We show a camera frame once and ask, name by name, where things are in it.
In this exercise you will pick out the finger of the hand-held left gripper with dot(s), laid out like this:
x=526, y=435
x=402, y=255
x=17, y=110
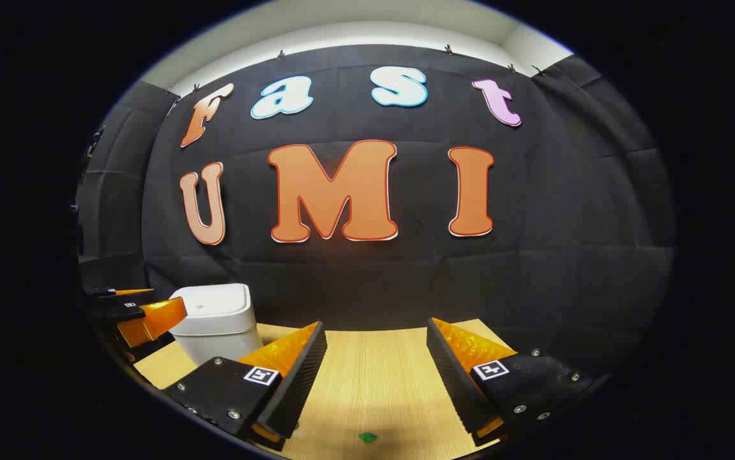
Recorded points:
x=102, y=292
x=150, y=319

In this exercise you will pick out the white desktop garbage bin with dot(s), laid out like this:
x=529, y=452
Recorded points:
x=214, y=319

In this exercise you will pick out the green paper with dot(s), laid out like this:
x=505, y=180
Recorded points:
x=367, y=437

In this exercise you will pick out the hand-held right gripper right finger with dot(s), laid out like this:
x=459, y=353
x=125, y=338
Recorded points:
x=454, y=377

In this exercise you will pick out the wooden desktop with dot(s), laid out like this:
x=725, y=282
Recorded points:
x=374, y=383

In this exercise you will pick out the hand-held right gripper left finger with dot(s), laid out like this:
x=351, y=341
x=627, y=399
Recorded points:
x=300, y=377

